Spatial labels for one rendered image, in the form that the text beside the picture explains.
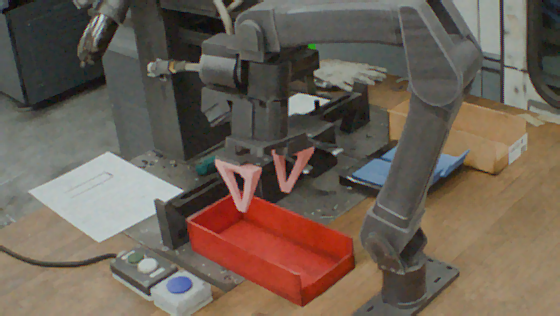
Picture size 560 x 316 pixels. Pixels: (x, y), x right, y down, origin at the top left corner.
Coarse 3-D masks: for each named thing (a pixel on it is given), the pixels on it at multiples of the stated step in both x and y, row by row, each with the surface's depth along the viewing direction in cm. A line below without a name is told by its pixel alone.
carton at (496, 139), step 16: (400, 112) 155; (464, 112) 153; (480, 112) 151; (496, 112) 148; (400, 128) 152; (464, 128) 155; (480, 128) 152; (496, 128) 149; (512, 128) 147; (448, 144) 145; (464, 144) 142; (480, 144) 139; (496, 144) 137; (512, 144) 148; (464, 160) 144; (480, 160) 141; (496, 160) 139; (512, 160) 144
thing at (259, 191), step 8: (328, 136) 145; (312, 160) 144; (320, 160) 145; (328, 160) 147; (336, 160) 148; (272, 168) 135; (320, 168) 145; (328, 168) 147; (264, 176) 134; (272, 176) 136; (312, 176) 145; (264, 184) 135; (272, 184) 137; (256, 192) 136; (264, 192) 136; (272, 192) 137; (280, 192) 139; (272, 200) 138
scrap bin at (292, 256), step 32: (192, 224) 124; (224, 224) 131; (256, 224) 132; (288, 224) 126; (320, 224) 120; (224, 256) 121; (256, 256) 114; (288, 256) 123; (320, 256) 122; (352, 256) 118; (288, 288) 112; (320, 288) 114
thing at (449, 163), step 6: (390, 150) 147; (468, 150) 139; (384, 156) 145; (390, 156) 145; (444, 156) 143; (450, 156) 143; (462, 156) 138; (438, 162) 141; (444, 162) 141; (450, 162) 141; (456, 162) 137; (462, 162) 141; (438, 168) 139; (444, 168) 139; (450, 168) 136; (456, 168) 140; (444, 174) 137
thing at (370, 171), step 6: (372, 162) 144; (378, 162) 143; (384, 162) 143; (366, 168) 142; (372, 168) 142; (378, 168) 141; (384, 168) 141; (354, 174) 140; (360, 174) 140; (366, 174) 140; (372, 174) 140; (438, 174) 134; (372, 180) 138; (378, 180) 138; (384, 180) 137; (432, 180) 134
